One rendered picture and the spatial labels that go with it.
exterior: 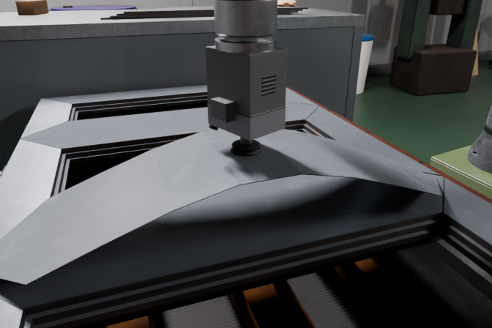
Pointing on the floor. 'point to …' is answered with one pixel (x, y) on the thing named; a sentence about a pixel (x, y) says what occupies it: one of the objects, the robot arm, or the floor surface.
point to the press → (411, 23)
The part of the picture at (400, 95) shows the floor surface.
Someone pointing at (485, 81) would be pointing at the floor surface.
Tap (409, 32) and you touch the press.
